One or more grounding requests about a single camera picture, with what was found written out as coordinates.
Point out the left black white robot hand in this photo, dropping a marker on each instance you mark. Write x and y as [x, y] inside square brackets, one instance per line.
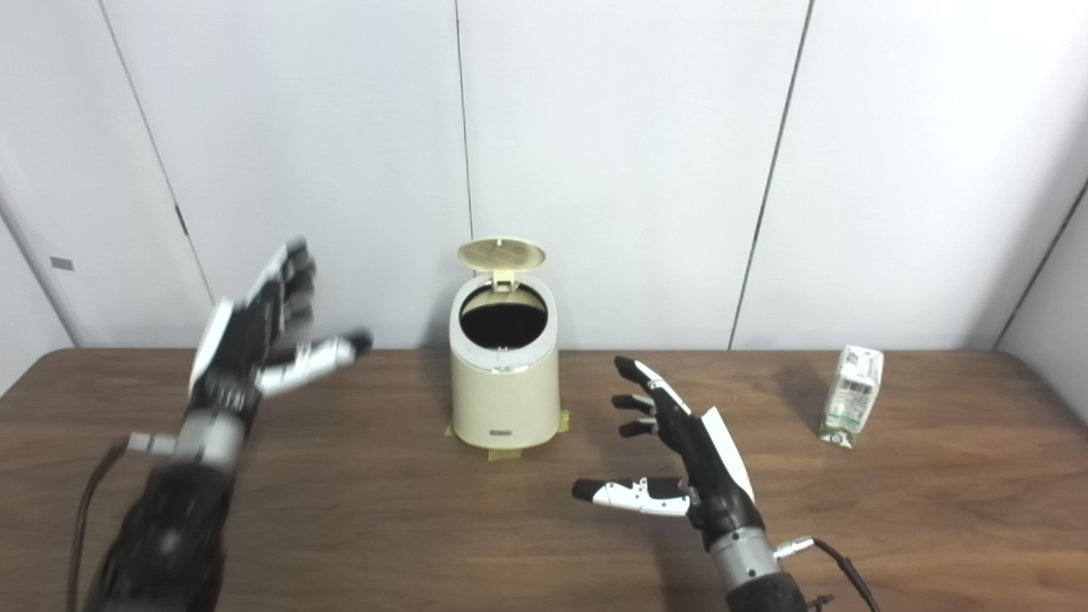
[238, 348]

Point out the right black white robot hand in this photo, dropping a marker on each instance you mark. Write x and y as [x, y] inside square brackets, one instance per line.
[710, 472]

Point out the white green milk carton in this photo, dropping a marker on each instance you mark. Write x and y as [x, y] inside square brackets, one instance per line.
[852, 395]

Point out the cream round bin lid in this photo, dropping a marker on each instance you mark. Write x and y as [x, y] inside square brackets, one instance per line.
[501, 252]

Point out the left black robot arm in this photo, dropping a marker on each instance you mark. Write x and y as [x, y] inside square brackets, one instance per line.
[170, 527]

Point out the cream-colored bin body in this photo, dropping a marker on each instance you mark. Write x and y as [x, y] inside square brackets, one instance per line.
[503, 404]

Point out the black wall panel hinge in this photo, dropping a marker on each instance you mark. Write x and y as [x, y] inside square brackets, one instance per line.
[180, 221]

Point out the grey wall label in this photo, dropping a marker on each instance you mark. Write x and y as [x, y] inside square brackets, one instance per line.
[62, 263]

